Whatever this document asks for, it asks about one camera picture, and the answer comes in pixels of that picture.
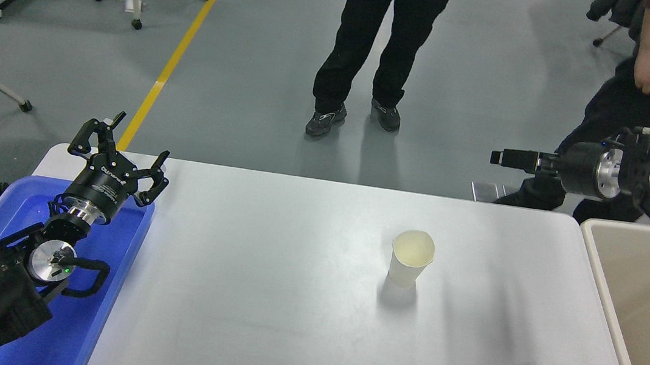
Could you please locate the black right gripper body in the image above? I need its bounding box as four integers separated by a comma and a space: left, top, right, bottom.
553, 138, 607, 200

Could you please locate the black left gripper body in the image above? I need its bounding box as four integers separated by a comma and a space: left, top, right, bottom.
67, 147, 141, 218

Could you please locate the white paper cup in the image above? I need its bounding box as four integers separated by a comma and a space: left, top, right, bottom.
387, 227, 438, 291

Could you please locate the blue plastic tray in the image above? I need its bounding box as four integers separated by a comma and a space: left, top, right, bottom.
0, 172, 157, 365

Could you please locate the black office chair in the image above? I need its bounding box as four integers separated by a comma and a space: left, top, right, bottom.
582, 0, 649, 53

